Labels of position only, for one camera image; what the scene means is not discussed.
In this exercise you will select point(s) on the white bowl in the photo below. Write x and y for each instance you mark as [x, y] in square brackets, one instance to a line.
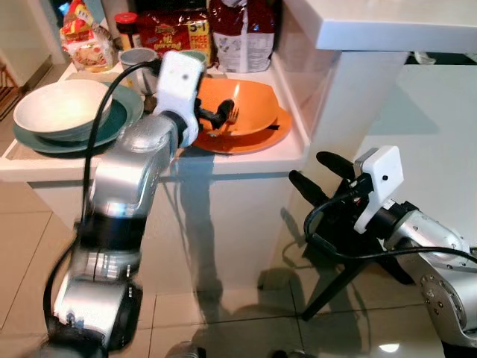
[59, 108]

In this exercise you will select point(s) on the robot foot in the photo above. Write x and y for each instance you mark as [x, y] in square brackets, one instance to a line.
[283, 354]
[185, 350]

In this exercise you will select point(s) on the white kitchen counter unit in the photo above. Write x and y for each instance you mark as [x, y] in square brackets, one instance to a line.
[223, 216]

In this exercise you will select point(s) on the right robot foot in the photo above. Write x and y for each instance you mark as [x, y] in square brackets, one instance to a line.
[283, 354]

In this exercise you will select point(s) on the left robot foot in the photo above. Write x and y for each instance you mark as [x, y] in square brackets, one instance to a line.
[185, 350]

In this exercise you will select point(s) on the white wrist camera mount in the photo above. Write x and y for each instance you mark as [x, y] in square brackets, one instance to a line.
[177, 78]
[380, 179]

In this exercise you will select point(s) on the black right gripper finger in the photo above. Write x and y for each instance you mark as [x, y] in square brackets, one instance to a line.
[308, 189]
[335, 165]

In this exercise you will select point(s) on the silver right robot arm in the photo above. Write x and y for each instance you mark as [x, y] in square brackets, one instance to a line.
[447, 298]

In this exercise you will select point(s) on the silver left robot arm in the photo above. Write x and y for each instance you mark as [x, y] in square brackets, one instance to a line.
[127, 179]

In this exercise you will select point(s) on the grey mug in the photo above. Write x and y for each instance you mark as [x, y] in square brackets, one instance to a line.
[136, 67]

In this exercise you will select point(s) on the pale green mug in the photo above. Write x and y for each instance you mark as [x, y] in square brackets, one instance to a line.
[197, 57]

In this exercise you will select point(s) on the orange plate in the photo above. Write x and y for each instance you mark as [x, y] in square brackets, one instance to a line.
[253, 143]

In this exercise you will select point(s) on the teal plate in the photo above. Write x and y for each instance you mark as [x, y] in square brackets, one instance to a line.
[123, 112]

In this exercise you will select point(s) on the yellow red snack packet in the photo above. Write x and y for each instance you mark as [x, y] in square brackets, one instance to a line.
[88, 41]

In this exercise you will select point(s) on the dark red white bag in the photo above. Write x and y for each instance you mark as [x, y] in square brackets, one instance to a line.
[242, 33]

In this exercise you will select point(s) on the red lidded jar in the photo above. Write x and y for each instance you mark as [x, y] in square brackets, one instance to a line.
[127, 30]

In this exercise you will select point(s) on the golden fork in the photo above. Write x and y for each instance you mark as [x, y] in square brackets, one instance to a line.
[232, 115]

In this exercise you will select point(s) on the red noodle multipack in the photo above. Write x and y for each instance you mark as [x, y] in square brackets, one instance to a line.
[175, 33]

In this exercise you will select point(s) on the orange bowl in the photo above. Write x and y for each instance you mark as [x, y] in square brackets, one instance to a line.
[253, 101]

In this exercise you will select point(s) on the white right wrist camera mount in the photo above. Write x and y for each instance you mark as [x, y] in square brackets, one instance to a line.
[380, 179]

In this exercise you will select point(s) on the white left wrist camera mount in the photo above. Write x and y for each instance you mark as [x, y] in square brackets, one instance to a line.
[177, 78]

